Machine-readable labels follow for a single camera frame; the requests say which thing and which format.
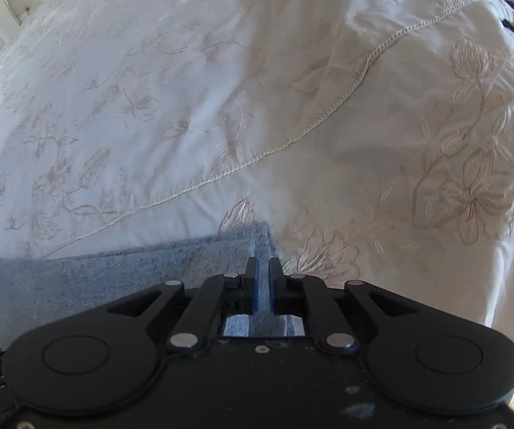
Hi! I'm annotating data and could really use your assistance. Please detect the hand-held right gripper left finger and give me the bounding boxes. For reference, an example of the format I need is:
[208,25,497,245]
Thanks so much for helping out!
[105,257,260,351]

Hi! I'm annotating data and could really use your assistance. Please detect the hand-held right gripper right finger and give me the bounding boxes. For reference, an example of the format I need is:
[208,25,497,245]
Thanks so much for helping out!
[268,257,424,352]

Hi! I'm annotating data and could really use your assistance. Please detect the blue-grey knit pants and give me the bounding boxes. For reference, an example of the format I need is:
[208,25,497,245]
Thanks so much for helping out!
[0,220,305,352]

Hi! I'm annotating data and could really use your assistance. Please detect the white embroidered bedspread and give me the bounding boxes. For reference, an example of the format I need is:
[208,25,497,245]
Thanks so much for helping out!
[0,0,514,355]

